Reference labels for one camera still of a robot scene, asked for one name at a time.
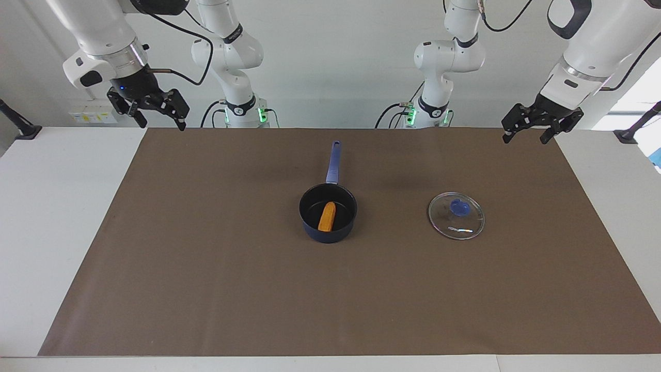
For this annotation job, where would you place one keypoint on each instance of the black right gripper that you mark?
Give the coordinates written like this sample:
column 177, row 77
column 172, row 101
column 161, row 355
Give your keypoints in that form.
column 135, row 85

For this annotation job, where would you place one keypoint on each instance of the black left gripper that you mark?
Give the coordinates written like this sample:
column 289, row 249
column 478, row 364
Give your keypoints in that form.
column 555, row 111

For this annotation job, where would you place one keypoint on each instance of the glass lid purple knob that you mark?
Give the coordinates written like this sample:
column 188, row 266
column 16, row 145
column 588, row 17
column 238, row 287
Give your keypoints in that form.
column 459, row 207

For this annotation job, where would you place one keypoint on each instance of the yellow toy corn cob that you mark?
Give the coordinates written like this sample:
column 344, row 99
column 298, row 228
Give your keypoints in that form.
column 327, row 217

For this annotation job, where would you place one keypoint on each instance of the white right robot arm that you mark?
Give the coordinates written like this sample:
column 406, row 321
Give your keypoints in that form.
column 103, row 26

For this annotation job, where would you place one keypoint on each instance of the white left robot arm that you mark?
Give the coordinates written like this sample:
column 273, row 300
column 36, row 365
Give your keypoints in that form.
column 594, row 46

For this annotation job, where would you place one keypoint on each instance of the black clamp stand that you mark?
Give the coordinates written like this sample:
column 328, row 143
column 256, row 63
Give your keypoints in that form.
column 20, row 129
column 632, row 132

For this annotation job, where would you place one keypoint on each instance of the light blue object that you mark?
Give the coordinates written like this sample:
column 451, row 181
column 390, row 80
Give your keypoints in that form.
column 657, row 157

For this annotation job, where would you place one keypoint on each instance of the brown table mat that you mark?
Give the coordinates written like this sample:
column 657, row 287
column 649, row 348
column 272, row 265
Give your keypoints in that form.
column 330, row 299

